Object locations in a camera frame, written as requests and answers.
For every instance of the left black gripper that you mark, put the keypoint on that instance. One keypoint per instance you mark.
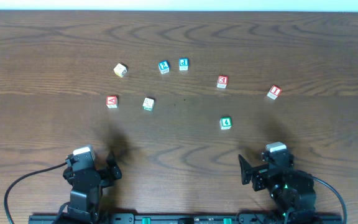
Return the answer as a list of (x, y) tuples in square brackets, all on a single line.
[(105, 174)]

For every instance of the red letter I block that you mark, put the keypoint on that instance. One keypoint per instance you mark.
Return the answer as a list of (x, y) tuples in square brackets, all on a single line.
[(274, 92)]

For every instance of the black mounting rail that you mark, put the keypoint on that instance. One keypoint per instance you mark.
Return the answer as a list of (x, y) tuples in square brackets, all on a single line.
[(128, 218)]

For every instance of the red number 3 block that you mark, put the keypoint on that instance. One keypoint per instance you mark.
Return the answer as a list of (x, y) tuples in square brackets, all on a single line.
[(222, 81)]

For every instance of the blue letter P block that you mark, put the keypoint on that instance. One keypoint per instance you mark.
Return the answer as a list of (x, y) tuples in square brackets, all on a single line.
[(183, 64)]

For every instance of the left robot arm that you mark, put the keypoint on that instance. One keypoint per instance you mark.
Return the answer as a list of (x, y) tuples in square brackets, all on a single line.
[(84, 204)]

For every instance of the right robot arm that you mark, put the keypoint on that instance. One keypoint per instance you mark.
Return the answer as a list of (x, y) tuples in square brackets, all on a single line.
[(292, 191)]

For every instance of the blue number 2 block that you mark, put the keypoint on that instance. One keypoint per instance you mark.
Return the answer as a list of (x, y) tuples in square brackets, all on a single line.
[(163, 67)]

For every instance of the red letter A block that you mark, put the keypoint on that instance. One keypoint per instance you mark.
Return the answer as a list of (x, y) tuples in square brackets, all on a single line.
[(111, 101)]

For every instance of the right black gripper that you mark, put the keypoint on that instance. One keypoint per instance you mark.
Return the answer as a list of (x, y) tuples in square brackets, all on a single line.
[(257, 170)]

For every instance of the green number 4 block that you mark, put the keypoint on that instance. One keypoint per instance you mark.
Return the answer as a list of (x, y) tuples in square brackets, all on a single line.
[(225, 123)]

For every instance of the green picture wooden block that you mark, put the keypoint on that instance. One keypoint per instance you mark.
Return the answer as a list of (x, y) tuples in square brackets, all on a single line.
[(148, 104)]

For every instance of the yellow cream wooden block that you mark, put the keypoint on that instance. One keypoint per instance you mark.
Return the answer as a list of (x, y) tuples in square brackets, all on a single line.
[(120, 70)]

